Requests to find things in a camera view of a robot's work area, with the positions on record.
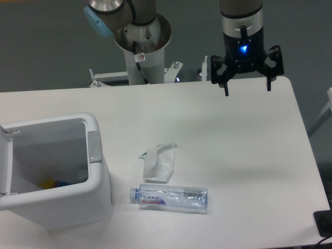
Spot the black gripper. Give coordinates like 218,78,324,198
210,32,284,97

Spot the clear plastic water bottle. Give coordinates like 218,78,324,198
129,184,208,214

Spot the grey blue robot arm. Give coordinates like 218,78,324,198
84,1,284,95

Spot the white plastic trash can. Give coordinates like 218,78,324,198
1,113,113,229

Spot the blue trash in bin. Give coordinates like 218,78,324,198
53,181,70,188

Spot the yellow trash in bin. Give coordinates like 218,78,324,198
38,177,57,189

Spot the white furniture leg right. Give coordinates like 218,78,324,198
307,88,331,138

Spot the black device at table edge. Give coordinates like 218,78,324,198
313,210,331,237

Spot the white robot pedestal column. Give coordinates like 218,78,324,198
114,14,171,86

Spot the black cable on pedestal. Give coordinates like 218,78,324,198
132,40,150,85

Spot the white pedestal base frame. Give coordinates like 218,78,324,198
89,55,210,88

